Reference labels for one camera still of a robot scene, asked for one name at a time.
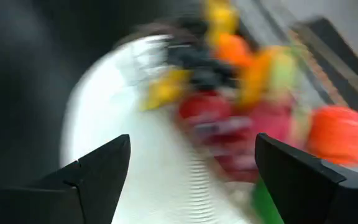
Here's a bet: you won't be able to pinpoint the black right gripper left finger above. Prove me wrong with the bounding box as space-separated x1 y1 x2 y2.
0 134 132 224

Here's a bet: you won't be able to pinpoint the orange toy fruit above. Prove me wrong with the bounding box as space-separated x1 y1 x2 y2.
214 32 254 68

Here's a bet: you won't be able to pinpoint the green lime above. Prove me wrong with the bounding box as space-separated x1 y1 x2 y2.
250 175 285 224

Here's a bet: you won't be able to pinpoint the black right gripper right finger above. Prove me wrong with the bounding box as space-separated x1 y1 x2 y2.
255 133 358 224

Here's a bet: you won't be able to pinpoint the purple red grape bunch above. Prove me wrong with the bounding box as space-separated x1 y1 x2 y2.
193 116 260 184

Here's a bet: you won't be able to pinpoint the white round plate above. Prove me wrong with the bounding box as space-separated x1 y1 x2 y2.
59 34 260 224

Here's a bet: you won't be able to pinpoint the pink dragon fruit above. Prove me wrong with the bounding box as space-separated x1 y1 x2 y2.
249 99 307 147

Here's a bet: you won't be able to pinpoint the black floor mat striped edges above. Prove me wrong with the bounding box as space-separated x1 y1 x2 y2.
289 17 358 110

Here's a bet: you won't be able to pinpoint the black table mat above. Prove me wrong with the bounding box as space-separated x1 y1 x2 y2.
0 0 198 191

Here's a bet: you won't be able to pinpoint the orange toy pumpkin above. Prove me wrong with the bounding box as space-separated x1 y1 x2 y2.
306 105 358 166

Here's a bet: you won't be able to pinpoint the red apple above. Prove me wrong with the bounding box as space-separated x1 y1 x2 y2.
178 92 233 125

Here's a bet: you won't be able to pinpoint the yellow banana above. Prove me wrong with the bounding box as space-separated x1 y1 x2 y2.
239 45 298 106
140 0 239 111

